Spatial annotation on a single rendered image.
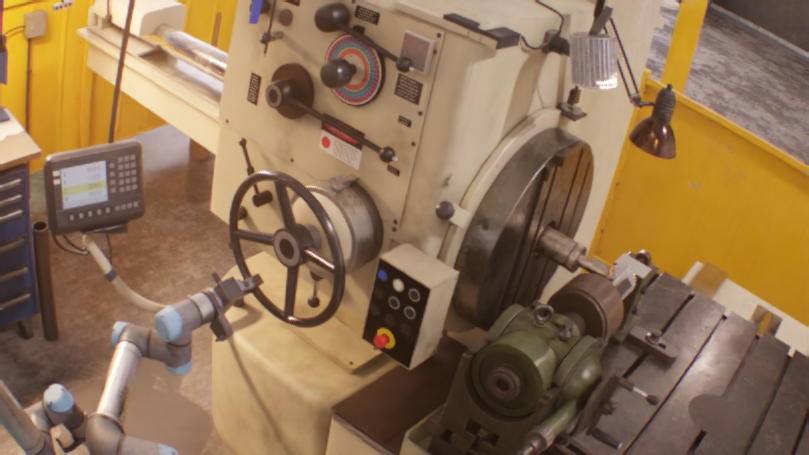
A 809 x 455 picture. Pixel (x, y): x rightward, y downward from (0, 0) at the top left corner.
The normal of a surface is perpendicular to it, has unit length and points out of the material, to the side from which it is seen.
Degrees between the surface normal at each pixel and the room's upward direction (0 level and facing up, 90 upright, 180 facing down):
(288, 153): 90
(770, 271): 90
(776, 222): 90
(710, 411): 0
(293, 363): 0
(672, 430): 0
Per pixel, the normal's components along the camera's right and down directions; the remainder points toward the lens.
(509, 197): -0.33, -0.31
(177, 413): 0.21, -0.84
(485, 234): -0.49, -0.02
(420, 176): -0.60, 0.29
